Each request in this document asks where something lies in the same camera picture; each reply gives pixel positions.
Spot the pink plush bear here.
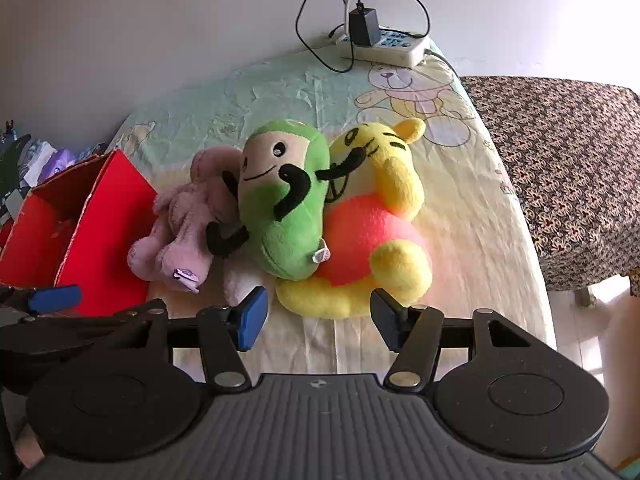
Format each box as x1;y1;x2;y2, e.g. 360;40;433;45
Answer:
127;147;242;295

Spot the black power adapter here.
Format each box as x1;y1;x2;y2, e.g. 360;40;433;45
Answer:
348;6;381;47

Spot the white power strip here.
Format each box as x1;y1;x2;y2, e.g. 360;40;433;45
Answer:
341;26;432;68

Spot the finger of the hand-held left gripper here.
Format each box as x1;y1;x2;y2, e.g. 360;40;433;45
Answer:
0;285;83;318
0;310;151;356

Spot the dark green object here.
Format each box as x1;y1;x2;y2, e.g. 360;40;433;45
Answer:
0;120;32;211

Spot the blue patterned tissue pack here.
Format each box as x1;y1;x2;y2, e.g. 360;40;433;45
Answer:
75;144;108;166

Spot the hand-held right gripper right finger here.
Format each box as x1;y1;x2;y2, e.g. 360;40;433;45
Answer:
370;289;546;394

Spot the green plush toy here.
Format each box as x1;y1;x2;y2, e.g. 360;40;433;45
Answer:
206;119;368;281

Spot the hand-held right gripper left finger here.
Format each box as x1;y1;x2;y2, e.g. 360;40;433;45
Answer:
116;286;269;394

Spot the cartoon bear printed bed sheet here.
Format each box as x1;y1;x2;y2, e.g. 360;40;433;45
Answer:
107;40;558;376

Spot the red cardboard box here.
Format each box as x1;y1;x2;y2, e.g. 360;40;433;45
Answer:
0;149;159;317

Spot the yellow tiger plush toy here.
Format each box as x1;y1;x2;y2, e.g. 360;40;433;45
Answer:
275;117;433;320

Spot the purple tissue pack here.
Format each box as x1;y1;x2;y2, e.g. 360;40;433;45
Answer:
39;149;77;183

